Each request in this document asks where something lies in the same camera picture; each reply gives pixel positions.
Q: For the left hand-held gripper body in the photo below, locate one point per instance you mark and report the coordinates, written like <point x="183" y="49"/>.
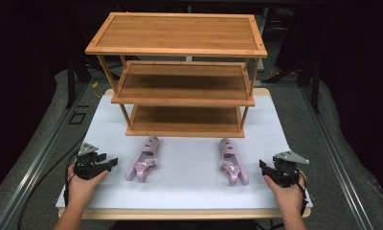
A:
<point x="88" y="161"/>

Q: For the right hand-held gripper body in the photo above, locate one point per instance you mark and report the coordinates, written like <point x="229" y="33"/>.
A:
<point x="287" y="169"/>

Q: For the pink sandal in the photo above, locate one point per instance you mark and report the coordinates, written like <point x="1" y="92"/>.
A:
<point x="230" y="159"/>
<point x="145" y="156"/>

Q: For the three-tier wooden shelf rack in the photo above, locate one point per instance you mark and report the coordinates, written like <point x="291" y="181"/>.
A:
<point x="180" y="32"/>

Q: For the person's right hand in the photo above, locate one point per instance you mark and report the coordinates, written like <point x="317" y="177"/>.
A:
<point x="287" y="196"/>

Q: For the person's left hand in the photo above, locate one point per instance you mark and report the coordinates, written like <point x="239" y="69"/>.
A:
<point x="81" y="190"/>

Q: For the small yellow floor item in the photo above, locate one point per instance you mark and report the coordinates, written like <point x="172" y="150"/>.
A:
<point x="94" y="85"/>

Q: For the black stand leg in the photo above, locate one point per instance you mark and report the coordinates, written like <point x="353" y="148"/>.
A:
<point x="315" y="89"/>
<point x="71" y="83"/>

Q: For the metal floor rail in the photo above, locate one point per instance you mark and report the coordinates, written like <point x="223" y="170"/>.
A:
<point x="336" y="159"/>
<point x="36" y="163"/>

